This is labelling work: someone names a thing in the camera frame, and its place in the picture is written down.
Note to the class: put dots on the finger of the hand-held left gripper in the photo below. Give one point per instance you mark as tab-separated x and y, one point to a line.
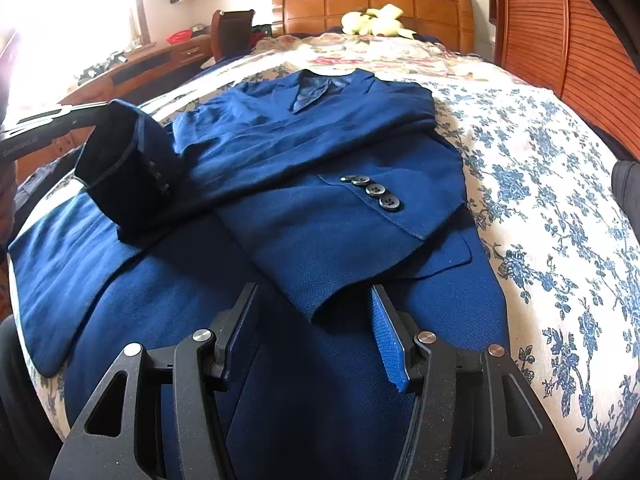
60	114

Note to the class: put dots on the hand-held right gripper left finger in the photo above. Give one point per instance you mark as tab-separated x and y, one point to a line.
235	330

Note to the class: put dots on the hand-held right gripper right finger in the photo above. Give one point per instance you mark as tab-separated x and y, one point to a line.
387	340

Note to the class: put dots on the blue suit jacket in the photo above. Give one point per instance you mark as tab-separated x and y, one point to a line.
300	210

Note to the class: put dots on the black tool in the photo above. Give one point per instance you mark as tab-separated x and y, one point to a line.
100	67

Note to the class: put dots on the wooden framed window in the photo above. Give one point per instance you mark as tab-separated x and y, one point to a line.
75	35

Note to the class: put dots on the long wooden desk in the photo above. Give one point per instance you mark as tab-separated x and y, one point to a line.
150	60

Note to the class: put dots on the red bowl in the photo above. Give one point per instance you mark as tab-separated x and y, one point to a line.
178	37

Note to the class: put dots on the blue floral bed sheet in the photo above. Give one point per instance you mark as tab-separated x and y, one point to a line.
550	260

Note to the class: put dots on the dark wooden chair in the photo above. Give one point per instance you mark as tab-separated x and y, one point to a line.
232	35

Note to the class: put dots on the wooden bed headboard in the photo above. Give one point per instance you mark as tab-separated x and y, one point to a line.
320	10

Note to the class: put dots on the grey garment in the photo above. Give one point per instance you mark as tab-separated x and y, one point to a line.
627	190

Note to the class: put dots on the pink floral quilt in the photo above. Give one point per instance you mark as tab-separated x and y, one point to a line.
360	52

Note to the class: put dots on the yellow plush toy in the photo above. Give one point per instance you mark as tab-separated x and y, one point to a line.
380	22

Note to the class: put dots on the wooden slatted wardrobe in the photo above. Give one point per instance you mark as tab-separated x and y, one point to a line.
575	50

